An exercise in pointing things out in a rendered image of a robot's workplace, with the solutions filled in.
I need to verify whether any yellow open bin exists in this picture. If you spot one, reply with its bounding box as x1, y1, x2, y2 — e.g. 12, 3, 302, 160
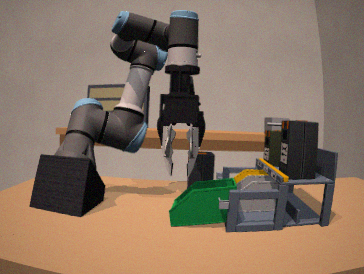
234, 170, 268, 184

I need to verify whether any green bin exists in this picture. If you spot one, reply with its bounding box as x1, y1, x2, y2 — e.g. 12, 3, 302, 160
169, 178, 237, 227

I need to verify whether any orange curved bar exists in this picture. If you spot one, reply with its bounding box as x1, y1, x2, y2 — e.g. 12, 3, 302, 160
259, 158, 289, 182

